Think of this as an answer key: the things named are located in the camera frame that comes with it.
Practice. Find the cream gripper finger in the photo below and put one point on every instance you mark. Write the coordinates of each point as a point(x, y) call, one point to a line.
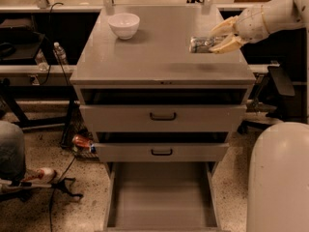
point(225, 27)
point(229, 44)

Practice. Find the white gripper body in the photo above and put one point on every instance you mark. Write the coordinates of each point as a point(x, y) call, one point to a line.
point(251, 24)

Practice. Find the silver redbull can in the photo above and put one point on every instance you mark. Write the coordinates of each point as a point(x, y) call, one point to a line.
point(204, 44)

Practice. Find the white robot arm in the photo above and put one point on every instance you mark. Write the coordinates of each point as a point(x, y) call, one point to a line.
point(278, 183)

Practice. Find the grey metal drawer cabinet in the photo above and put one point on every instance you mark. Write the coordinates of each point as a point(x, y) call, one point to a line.
point(155, 67)

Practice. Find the grey top drawer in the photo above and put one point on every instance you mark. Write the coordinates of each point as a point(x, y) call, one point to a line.
point(162, 118)

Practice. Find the grey middle drawer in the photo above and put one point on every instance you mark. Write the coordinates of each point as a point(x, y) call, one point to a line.
point(160, 152)

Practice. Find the grey open bottom drawer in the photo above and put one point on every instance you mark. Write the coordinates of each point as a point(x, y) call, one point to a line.
point(161, 197)

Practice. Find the black office chair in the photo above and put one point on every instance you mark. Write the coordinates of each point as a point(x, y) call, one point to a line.
point(276, 96)

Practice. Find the white ceramic bowl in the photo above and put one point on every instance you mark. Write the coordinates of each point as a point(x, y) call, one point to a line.
point(124, 25)

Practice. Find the clear plastic water bottle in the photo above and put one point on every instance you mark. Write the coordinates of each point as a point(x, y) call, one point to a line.
point(60, 54)

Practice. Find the orange bottle on floor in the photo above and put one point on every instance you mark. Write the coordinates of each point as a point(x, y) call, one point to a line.
point(84, 142)

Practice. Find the black tripod stand base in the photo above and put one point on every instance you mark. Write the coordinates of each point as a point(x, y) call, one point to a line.
point(24, 187)

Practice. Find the white red sneaker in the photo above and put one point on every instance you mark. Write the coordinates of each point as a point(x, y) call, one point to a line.
point(39, 176)

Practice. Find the black wire basket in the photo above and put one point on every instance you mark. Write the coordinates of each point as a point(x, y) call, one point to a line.
point(77, 126)

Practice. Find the black desk frame left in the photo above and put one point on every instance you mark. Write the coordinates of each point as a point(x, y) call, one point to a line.
point(10, 94)

